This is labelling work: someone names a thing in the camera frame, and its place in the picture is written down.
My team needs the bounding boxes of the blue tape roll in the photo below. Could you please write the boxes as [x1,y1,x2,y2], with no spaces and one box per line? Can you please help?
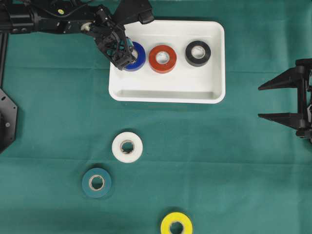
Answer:
[124,41,146,72]

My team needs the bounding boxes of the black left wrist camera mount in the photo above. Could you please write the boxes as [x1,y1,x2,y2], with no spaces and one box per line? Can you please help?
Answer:
[112,0,155,25]

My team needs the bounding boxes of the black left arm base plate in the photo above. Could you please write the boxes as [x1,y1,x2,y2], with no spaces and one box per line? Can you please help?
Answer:
[0,89,18,153]

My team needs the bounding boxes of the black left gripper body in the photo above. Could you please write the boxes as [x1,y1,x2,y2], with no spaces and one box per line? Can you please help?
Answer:
[80,5,126,40]

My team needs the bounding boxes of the red tape roll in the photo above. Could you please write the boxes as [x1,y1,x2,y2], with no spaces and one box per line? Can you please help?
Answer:
[149,45,177,74]

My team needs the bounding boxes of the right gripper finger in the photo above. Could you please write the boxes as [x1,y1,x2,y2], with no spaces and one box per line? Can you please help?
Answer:
[258,113,301,130]
[258,67,304,90]

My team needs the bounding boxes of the white plastic tray case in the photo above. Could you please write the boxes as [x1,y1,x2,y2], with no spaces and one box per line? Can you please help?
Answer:
[108,20,226,104]

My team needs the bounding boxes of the green table cloth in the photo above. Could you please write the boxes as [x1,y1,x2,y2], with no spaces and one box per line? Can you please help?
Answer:
[0,0,312,234]

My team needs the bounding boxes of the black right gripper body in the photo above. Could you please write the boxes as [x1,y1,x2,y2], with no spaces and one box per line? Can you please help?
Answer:
[295,58,312,143]

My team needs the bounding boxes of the teal green tape roll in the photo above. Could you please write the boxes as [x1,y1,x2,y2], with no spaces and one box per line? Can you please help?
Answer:
[81,168,112,198]

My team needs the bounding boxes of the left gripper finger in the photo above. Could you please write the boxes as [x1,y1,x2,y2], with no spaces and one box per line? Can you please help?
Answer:
[114,27,136,63]
[95,34,130,70]

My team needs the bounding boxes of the yellow tape roll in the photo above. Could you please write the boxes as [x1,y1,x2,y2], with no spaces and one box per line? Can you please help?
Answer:
[160,212,193,234]

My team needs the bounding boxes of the black tape roll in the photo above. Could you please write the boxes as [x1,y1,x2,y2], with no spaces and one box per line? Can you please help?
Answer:
[185,40,211,67]

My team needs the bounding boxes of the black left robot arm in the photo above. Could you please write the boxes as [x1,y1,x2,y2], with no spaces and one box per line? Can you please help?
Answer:
[0,0,136,70]

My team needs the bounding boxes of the white tape roll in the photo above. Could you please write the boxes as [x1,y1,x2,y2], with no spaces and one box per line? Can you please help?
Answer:
[112,132,143,163]

